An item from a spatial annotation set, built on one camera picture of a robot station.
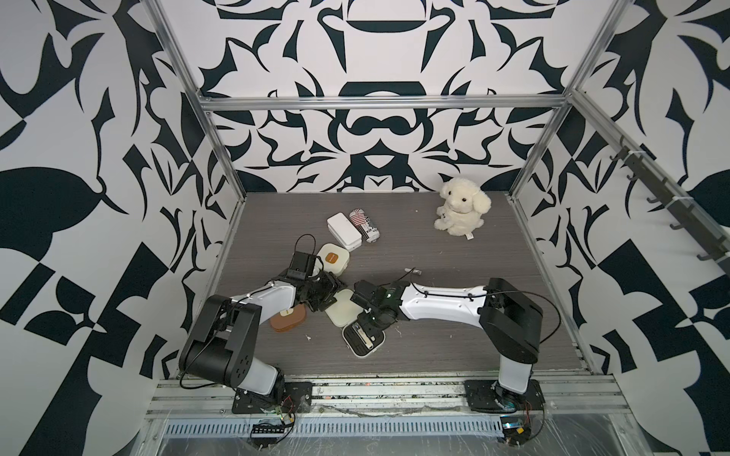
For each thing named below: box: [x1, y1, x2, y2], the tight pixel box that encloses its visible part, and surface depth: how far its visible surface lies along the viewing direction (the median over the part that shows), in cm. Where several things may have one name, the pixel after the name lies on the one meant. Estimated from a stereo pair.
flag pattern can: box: [348, 208, 381, 244], surface depth 107 cm
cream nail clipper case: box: [316, 243, 350, 278], surface depth 101 cm
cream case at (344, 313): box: [324, 287, 386, 359], surface depth 85 cm
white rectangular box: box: [326, 211, 363, 251], surface depth 105 cm
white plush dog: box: [434, 177, 492, 241], surface depth 97 cm
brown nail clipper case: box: [268, 304, 308, 333], surface depth 87 cm
